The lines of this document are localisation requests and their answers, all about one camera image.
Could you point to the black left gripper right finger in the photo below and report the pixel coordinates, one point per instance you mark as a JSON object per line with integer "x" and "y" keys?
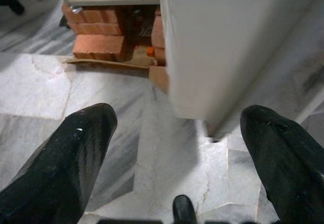
{"x": 288, "y": 163}

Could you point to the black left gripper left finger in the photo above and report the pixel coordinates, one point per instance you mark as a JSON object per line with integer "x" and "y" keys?
{"x": 58, "y": 163}

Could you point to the white fridge door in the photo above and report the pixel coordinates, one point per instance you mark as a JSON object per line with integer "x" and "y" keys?
{"x": 227, "y": 44}

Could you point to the brown cardboard sheet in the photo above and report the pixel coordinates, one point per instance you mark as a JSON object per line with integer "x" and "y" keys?
{"x": 114, "y": 65}

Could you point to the grey black robot leg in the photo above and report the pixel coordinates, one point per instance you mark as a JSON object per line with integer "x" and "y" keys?
{"x": 183, "y": 208}

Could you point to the small orange block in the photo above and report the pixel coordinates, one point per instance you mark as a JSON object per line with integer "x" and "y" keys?
{"x": 150, "y": 51}

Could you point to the crumpled silver foil scrap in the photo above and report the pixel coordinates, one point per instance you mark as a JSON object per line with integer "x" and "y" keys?
{"x": 76, "y": 9}

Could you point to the black office chair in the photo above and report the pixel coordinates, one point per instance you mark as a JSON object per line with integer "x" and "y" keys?
{"x": 12, "y": 4}

